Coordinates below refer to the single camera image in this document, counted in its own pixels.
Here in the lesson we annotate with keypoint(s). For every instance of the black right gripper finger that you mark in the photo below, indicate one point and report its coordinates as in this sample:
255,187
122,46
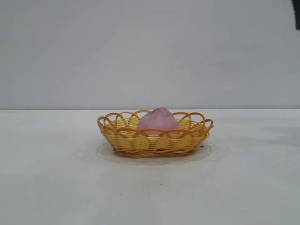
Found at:
297,14

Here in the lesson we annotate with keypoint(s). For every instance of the clear plastic doily plate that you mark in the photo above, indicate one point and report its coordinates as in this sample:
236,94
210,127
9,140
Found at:
204,153

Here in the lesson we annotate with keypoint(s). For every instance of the pink peach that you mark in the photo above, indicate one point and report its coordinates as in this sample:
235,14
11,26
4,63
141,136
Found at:
157,122

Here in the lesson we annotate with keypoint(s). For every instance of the yellow woven plastic basket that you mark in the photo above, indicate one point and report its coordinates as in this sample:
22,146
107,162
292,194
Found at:
131,144

